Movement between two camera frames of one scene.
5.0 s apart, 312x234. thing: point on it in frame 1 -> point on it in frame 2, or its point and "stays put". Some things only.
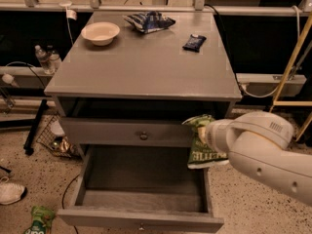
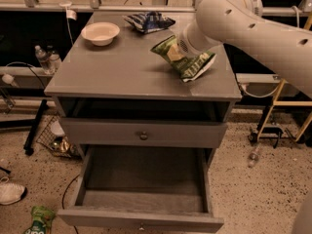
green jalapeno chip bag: x=202 y=155 -> x=189 y=67
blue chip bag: x=148 y=20 stays put
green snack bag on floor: x=42 y=219 stays put
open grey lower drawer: x=130 y=188 stays put
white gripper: x=211 y=136 -> x=186 y=46
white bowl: x=100 y=33 stays put
